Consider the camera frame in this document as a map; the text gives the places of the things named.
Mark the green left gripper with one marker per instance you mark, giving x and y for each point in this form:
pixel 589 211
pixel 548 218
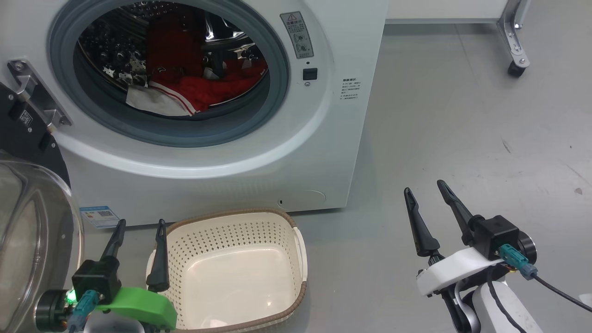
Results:
pixel 143 305

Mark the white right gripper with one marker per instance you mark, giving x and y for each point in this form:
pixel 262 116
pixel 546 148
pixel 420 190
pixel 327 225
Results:
pixel 453 273

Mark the black round glass washer door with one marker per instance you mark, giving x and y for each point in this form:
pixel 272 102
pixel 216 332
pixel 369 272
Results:
pixel 27 222

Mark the red garment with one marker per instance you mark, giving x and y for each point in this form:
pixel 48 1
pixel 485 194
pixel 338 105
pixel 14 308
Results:
pixel 203 90

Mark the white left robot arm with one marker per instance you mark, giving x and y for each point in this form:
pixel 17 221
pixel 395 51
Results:
pixel 111 326

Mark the cream perforated laundry basket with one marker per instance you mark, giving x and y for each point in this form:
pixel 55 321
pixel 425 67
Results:
pixel 231 277

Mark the white front-load washing machine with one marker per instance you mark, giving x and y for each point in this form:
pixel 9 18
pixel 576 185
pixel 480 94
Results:
pixel 323 152

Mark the silver metal door hinge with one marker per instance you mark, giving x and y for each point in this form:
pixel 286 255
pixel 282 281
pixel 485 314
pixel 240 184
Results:
pixel 37 95

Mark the black square door latch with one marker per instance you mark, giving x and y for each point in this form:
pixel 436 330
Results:
pixel 310 74

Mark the stainless steel washing machine drum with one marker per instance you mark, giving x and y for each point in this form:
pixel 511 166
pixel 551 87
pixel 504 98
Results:
pixel 113 55

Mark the blue energy label sticker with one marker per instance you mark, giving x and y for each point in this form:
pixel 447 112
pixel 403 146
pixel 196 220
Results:
pixel 99 217

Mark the white QR code sticker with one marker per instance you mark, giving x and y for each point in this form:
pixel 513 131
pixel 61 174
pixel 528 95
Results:
pixel 25 117

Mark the white panel stand with caster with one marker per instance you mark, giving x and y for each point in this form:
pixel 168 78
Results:
pixel 511 32

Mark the grey warning label sticker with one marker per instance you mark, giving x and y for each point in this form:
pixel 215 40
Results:
pixel 296 34

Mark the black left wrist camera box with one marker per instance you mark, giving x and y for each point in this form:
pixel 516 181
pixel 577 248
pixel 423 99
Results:
pixel 95 277

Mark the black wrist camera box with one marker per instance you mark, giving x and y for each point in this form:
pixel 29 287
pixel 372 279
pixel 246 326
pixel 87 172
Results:
pixel 95 277
pixel 495 233

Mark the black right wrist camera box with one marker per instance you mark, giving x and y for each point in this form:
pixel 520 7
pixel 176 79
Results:
pixel 495 233

